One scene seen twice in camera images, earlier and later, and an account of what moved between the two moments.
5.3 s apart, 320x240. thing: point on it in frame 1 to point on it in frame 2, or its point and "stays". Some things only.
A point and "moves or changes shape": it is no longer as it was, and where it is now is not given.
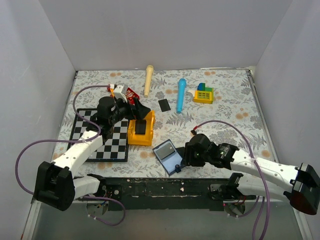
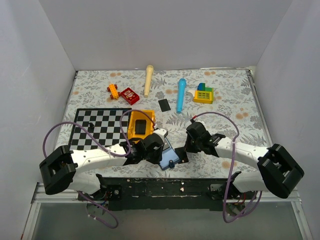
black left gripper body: (123, 110) to (154, 157)
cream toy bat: (148, 76) stays
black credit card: (164, 105) stays
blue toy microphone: (181, 94) stays
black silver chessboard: (115, 147) stays
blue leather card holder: (169, 157) moves or changes shape
